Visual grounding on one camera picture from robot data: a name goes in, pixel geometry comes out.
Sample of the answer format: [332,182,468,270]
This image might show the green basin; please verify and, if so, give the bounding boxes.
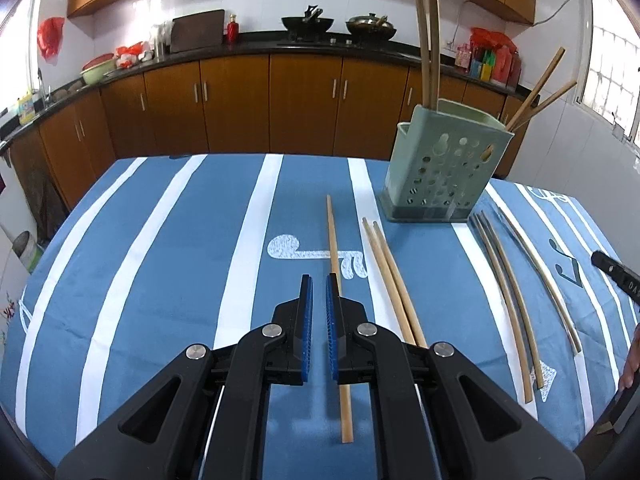
[80,53,118,86]

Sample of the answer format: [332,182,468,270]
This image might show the dark pan with lid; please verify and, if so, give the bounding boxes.
[345,12,398,41]

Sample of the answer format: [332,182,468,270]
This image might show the wooden chopstick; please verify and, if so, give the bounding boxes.
[505,47,567,130]
[470,216,533,405]
[326,195,355,443]
[372,221,429,350]
[425,0,442,112]
[361,217,418,347]
[480,211,546,390]
[512,80,579,130]
[413,0,432,110]
[496,206,583,354]

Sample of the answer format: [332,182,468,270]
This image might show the wooden base cabinets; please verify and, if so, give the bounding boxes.
[0,52,531,211]

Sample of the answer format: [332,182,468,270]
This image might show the blue white striped tablecloth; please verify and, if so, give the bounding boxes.
[0,152,640,456]

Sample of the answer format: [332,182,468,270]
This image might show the person's right hand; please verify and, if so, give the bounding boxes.
[618,322,640,392]

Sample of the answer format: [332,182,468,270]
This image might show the grey round container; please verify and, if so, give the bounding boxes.
[11,231,43,271]

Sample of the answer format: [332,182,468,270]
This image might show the clear glass cups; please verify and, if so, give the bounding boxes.
[150,22,171,58]

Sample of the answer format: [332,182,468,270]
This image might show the black wok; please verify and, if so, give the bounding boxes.
[281,5,335,33]

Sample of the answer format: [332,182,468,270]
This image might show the black kitchen countertop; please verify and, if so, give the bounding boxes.
[0,35,526,151]

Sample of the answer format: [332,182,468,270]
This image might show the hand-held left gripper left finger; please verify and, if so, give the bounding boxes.
[55,274,315,480]

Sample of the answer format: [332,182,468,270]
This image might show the barred glass window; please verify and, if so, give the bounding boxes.
[575,0,640,148]

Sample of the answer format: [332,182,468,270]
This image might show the dark cutting board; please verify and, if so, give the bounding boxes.
[170,9,226,53]

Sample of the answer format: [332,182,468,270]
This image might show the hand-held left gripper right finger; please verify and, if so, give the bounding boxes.
[325,272,586,480]

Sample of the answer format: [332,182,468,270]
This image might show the yellow detergent bottle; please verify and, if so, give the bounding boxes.
[17,92,36,126]

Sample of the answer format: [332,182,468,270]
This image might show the black gas stove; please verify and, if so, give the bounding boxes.
[277,32,396,49]

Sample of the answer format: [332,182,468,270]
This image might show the red and white plastic bag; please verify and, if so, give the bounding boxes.
[115,42,151,68]

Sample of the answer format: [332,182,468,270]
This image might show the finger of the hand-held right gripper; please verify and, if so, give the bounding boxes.
[591,251,640,307]

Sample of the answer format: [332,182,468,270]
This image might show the sliding glass window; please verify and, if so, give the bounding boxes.
[0,0,43,126]

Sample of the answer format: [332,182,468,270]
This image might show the green perforated utensil holder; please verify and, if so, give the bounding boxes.
[378,100,516,223]

